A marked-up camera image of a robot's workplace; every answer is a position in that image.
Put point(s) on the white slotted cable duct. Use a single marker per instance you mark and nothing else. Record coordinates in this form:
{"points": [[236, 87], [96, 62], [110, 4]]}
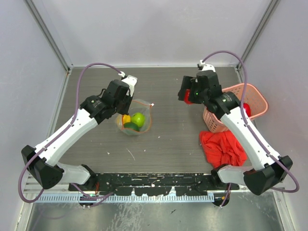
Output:
{"points": [[78, 198]]}

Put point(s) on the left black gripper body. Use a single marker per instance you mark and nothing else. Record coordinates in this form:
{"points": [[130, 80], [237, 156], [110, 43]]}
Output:
{"points": [[122, 107]]}

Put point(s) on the left aluminium frame post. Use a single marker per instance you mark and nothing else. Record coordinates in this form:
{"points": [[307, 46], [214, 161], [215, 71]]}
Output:
{"points": [[41, 15]]}

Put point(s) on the red oval fruit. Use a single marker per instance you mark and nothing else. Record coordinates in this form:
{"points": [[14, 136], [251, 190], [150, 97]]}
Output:
{"points": [[247, 109]]}

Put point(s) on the red apple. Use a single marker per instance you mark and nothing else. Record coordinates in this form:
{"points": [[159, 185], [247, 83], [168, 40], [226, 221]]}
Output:
{"points": [[186, 97]]}

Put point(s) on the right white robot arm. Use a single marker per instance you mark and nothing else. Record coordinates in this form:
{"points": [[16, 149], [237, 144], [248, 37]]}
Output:
{"points": [[268, 166]]}

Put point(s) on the red cloth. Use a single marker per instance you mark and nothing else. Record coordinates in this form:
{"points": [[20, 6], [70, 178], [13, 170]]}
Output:
{"points": [[222, 148]]}

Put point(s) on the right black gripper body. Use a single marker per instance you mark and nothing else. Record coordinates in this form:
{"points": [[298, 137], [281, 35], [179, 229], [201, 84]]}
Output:
{"points": [[197, 96]]}

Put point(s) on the pink plastic basket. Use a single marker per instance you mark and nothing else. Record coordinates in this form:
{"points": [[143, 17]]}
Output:
{"points": [[252, 96]]}

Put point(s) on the dark green avocado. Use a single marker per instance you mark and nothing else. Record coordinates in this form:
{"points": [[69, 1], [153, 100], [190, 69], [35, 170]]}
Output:
{"points": [[132, 126]]}

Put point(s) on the yellow pear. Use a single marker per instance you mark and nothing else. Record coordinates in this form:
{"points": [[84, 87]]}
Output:
{"points": [[126, 119]]}

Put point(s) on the clear zip top bag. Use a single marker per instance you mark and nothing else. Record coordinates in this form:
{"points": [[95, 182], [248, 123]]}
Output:
{"points": [[141, 106]]}

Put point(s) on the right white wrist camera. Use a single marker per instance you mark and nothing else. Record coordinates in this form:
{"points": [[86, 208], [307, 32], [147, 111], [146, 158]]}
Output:
{"points": [[202, 66]]}

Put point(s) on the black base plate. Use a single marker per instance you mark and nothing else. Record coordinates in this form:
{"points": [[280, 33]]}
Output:
{"points": [[125, 184]]}

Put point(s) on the aluminium frame post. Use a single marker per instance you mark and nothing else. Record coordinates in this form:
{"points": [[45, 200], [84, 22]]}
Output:
{"points": [[266, 16], [41, 15]]}

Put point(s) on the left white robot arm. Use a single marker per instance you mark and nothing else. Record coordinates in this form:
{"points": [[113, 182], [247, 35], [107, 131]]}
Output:
{"points": [[42, 161]]}

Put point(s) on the green apple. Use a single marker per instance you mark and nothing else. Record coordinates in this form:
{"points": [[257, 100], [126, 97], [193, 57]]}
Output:
{"points": [[138, 118]]}

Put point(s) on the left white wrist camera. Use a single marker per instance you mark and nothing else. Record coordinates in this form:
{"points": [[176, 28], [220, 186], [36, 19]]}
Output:
{"points": [[130, 80]]}

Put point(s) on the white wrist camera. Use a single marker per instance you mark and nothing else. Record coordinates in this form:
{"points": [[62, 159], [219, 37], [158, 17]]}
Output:
{"points": [[202, 66], [130, 80]]}

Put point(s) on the right aluminium frame post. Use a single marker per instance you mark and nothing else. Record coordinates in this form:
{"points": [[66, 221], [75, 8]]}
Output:
{"points": [[266, 16]]}

